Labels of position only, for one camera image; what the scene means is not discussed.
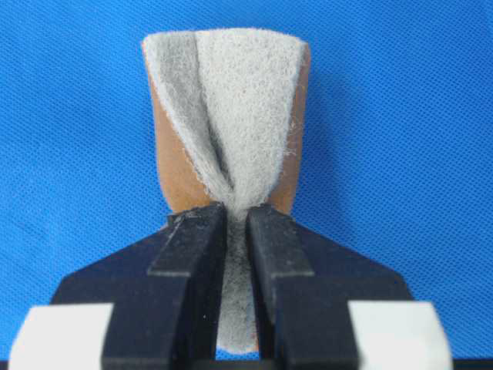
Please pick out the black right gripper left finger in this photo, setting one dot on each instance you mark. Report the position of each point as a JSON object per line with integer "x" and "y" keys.
{"x": 152, "y": 305}

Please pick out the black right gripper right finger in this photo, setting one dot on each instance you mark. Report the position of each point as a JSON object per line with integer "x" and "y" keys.
{"x": 324, "y": 306}

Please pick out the blue table cloth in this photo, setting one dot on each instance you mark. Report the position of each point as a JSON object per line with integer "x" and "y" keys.
{"x": 397, "y": 153}

